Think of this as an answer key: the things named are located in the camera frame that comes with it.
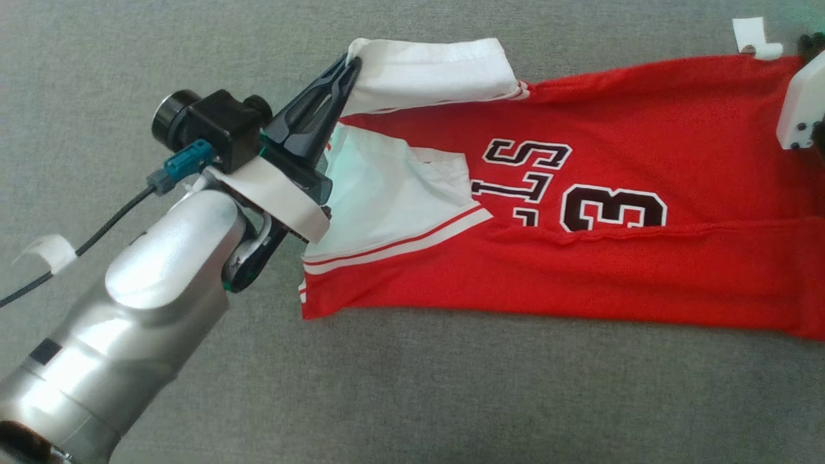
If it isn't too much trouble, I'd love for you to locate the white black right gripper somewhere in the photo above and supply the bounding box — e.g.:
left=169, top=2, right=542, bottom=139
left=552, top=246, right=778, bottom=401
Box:
left=776, top=50, right=825, bottom=152

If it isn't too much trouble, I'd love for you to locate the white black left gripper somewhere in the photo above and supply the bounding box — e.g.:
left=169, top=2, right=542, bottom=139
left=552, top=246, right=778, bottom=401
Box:
left=206, top=53, right=362, bottom=244

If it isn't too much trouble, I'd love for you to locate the red white sports jersey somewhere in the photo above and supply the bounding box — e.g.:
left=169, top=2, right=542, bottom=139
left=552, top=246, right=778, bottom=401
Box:
left=300, top=37, right=825, bottom=341

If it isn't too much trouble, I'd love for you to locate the large grey sofa seat cushion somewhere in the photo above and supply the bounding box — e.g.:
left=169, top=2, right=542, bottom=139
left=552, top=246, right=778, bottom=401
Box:
left=0, top=0, right=825, bottom=464

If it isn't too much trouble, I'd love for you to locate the white tape cable tag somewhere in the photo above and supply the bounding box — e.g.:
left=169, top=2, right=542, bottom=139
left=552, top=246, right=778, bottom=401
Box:
left=12, top=235, right=78, bottom=275
left=732, top=17, right=784, bottom=61

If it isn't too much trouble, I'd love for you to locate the blue left camera connector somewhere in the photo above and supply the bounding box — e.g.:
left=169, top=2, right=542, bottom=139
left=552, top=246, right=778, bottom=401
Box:
left=147, top=139, right=215, bottom=196

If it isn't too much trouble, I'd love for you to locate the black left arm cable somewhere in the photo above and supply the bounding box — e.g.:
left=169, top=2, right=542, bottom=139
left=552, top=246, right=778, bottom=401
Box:
left=0, top=186, right=155, bottom=309

